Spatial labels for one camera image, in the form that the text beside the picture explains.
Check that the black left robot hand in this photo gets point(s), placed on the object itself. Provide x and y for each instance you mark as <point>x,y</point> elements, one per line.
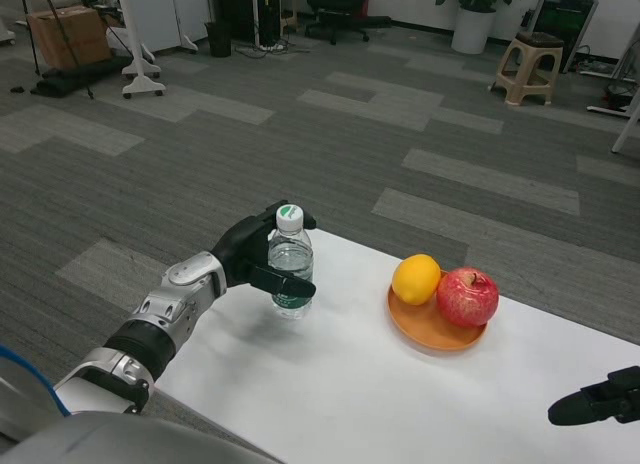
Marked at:
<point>240,249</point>

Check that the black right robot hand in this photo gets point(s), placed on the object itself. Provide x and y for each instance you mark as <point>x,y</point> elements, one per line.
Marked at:
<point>600,401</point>

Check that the clear water bottle green label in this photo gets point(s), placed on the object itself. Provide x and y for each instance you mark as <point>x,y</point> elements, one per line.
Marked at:
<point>290,251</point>

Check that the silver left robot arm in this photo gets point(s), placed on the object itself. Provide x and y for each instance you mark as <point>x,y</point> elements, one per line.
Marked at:
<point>165,309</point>

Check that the red apple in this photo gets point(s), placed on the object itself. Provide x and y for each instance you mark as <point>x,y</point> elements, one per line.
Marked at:
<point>469,299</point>

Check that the yellow orange fruit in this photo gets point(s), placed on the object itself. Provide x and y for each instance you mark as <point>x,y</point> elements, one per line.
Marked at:
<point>415,280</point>

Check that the orange round plate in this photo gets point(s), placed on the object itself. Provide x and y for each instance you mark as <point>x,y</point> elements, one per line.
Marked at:
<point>425,334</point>

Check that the white power strip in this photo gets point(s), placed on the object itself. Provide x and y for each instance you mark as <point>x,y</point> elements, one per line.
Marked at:
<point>273,47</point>

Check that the black trash bin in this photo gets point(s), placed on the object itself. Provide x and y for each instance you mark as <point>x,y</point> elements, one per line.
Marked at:
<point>219,40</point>

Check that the silver robot chest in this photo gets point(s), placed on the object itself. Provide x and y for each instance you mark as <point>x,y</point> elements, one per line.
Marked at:
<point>125,444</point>

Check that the black under-desk cabinet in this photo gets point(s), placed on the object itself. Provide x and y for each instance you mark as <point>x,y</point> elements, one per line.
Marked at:
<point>240,14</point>

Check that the white office desk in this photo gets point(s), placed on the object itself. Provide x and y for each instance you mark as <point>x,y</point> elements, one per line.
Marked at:
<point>257,14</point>

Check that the small beige stool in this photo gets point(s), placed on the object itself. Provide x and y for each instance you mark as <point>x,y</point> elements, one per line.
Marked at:
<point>288,16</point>

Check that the black floor bag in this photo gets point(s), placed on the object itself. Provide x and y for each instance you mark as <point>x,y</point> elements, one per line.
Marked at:
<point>60,84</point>

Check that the white wheeled partition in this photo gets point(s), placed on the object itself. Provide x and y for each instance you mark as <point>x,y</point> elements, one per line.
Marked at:
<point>165,14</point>

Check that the black mesh office chair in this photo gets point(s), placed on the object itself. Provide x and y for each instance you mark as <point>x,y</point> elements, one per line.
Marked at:
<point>340,21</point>

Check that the black tripod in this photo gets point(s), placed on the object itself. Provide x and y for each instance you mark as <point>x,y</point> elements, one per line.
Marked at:
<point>68,44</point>

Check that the white table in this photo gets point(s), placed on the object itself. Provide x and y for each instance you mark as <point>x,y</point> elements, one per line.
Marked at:
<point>627,126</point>

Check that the brown cardboard box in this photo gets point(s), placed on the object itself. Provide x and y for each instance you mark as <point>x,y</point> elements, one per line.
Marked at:
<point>50,34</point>

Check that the green plant in white pot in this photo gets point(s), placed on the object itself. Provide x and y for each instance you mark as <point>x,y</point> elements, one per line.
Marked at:
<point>472,31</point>

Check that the white wheeled base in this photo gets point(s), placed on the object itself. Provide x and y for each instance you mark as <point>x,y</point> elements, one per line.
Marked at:
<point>5,34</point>

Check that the beige plastic stool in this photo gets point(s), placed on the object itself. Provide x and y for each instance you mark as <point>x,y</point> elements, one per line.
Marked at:
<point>540,40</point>

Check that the black green glass cabinet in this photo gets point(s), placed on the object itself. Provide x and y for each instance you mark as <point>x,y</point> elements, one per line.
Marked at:
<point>565,19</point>

